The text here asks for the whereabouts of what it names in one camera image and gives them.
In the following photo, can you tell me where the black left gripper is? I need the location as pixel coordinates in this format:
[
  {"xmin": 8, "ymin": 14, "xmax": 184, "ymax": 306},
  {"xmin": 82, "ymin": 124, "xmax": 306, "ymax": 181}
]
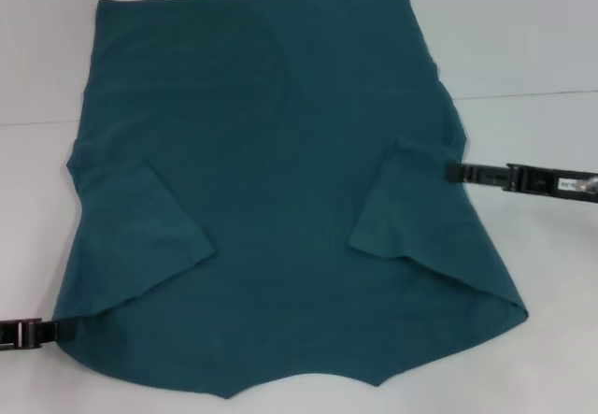
[{"xmin": 0, "ymin": 319, "xmax": 78, "ymax": 351}]

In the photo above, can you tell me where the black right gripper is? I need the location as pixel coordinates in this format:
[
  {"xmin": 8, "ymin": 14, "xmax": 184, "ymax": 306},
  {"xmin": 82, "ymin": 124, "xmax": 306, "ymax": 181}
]
[{"xmin": 445, "ymin": 161, "xmax": 598, "ymax": 203}]

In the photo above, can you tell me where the teal blue shirt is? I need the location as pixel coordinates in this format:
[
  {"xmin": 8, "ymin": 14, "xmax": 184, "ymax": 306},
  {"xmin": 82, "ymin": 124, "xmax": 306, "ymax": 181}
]
[{"xmin": 51, "ymin": 0, "xmax": 532, "ymax": 399}]

